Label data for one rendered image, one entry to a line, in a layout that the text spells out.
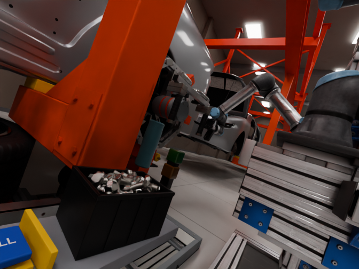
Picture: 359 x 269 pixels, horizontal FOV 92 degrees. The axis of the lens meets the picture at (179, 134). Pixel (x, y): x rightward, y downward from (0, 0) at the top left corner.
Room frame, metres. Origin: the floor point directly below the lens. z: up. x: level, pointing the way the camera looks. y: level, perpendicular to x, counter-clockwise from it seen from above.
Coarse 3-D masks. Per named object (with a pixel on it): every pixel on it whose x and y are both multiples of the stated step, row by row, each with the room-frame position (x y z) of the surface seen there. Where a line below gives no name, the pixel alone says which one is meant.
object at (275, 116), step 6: (288, 78) 4.03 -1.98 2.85; (288, 84) 4.01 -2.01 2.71; (282, 90) 4.05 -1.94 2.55; (288, 90) 3.99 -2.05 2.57; (276, 114) 4.02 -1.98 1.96; (270, 120) 4.07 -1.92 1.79; (276, 120) 4.00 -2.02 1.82; (270, 126) 4.04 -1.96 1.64; (276, 126) 4.07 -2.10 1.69; (270, 132) 4.02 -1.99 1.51; (264, 138) 4.06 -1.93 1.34; (270, 138) 4.00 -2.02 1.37; (234, 162) 4.31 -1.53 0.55; (246, 168) 4.14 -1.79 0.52
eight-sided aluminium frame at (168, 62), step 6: (168, 60) 1.00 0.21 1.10; (162, 66) 0.98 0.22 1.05; (168, 66) 1.04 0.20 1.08; (174, 66) 1.06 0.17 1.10; (180, 72) 1.13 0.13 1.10; (174, 126) 1.32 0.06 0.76; (180, 126) 1.30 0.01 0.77; (168, 132) 1.28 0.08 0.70; (174, 132) 1.27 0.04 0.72; (138, 138) 0.99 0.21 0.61; (162, 138) 1.24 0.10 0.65; (168, 138) 1.23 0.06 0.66; (162, 144) 1.19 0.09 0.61
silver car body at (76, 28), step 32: (0, 0) 0.61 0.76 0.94; (32, 0) 0.67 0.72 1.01; (64, 0) 0.74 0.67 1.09; (96, 0) 0.84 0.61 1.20; (0, 32) 0.61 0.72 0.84; (32, 32) 0.68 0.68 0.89; (64, 32) 0.78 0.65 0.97; (96, 32) 0.86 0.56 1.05; (192, 32) 1.46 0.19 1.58; (0, 64) 0.68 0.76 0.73; (32, 64) 0.70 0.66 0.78; (64, 64) 0.79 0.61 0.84; (192, 64) 1.58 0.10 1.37
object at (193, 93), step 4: (176, 76) 0.82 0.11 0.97; (180, 76) 0.83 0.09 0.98; (176, 80) 0.82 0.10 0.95; (180, 80) 0.84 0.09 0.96; (184, 80) 0.87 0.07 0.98; (188, 84) 0.90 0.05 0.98; (188, 88) 0.91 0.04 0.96; (192, 88) 0.95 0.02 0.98; (188, 92) 0.96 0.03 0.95; (192, 92) 0.96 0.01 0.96; (196, 92) 0.99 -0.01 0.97; (192, 96) 1.01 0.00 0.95; (196, 96) 1.00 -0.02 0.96; (200, 96) 1.04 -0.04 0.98; (200, 100) 1.06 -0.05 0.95; (204, 100) 1.09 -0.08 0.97; (204, 104) 1.11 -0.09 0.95; (208, 104) 1.16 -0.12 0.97
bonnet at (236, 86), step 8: (216, 72) 4.04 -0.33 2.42; (216, 80) 4.20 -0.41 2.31; (224, 80) 4.08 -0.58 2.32; (232, 80) 3.95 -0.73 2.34; (240, 80) 3.81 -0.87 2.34; (216, 88) 4.36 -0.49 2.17; (224, 88) 4.22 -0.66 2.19; (232, 88) 4.09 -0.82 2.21; (240, 88) 3.96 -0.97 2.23; (208, 96) 4.61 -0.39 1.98; (216, 96) 4.47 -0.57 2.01; (224, 96) 4.33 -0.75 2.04; (216, 104) 4.55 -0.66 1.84; (240, 104) 4.15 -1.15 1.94; (248, 104) 4.02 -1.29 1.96; (232, 112) 4.33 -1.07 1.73; (240, 112) 4.21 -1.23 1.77
